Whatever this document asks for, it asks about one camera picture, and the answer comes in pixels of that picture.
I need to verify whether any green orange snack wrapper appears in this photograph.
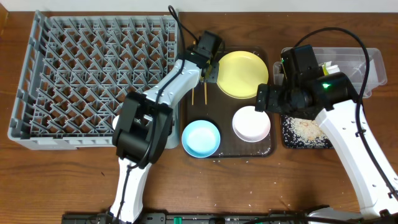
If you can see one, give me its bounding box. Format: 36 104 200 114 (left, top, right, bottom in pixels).
322 62 331 76

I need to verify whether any white napkin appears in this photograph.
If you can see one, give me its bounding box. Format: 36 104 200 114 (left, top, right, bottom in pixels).
327 61 340 75

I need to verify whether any white pink bowl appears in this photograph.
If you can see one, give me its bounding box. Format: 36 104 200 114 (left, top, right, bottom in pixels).
232 106 271 142

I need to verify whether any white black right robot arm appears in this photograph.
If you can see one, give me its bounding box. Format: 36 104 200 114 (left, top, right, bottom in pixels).
255 45 397 220

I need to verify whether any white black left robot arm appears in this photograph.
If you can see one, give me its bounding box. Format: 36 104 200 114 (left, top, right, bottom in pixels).
106 30 224 223

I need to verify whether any black waste tray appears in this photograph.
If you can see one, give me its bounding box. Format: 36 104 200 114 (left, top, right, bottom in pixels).
279 114 335 149

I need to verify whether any right wooden chopstick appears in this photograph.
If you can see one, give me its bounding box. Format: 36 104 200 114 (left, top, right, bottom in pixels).
203 82 208 105

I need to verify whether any wooden chopstick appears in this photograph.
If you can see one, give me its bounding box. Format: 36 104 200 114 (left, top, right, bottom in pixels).
191 40 196 106
203 82 208 105

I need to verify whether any left wooden chopstick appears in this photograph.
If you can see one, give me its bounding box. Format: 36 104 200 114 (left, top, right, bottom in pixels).
191 40 196 106

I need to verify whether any yellow plate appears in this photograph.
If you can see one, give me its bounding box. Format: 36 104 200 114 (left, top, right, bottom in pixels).
216 50 269 100

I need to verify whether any spilled rice pile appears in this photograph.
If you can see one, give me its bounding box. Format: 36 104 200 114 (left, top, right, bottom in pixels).
282 115 332 147

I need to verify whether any clear plastic bin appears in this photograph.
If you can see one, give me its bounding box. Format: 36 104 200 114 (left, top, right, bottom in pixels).
273 47 387 103

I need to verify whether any light blue bowl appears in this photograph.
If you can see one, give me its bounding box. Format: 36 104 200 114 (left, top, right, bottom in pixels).
182 120 221 159

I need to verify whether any grey plastic dish rack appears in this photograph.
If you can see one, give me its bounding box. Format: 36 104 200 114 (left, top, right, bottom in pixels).
7 11 178 150

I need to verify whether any black rail at table edge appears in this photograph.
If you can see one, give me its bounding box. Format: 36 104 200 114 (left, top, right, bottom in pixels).
60 205 398 224

